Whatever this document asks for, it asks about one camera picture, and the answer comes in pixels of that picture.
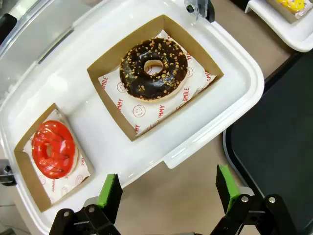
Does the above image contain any chocolate donut with nuts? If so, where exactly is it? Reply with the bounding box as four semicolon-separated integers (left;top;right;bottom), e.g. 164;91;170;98
119;38;189;103

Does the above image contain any clear lid hinge bracket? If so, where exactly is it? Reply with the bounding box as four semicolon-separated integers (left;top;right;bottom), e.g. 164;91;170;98
0;158;18;187
183;0;215;22

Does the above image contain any black serving tray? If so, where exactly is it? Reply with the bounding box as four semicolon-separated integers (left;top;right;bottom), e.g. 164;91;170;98
222;50;313;235

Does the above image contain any white printed paper liner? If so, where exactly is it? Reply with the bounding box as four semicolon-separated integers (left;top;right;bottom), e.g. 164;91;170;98
23;109;91;205
97;29;217;137

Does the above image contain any white display case tray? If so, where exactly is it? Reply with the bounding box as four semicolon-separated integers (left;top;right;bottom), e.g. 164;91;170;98
0;0;266;235
244;0;313;52

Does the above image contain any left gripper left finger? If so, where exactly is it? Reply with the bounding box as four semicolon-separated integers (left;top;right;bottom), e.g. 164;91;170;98
48;173;123;235

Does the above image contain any yellow glazed donut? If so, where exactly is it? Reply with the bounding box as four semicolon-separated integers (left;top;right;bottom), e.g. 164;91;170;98
276;0;310;14

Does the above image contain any red glazed donut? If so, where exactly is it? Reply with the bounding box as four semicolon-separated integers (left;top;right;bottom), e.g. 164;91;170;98
31;120;79;179

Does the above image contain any clear display case lid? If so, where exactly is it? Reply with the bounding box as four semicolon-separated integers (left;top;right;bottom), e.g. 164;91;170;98
0;0;81;106

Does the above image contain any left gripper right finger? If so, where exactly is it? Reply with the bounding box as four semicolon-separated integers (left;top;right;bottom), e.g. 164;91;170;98
210;164;298;235

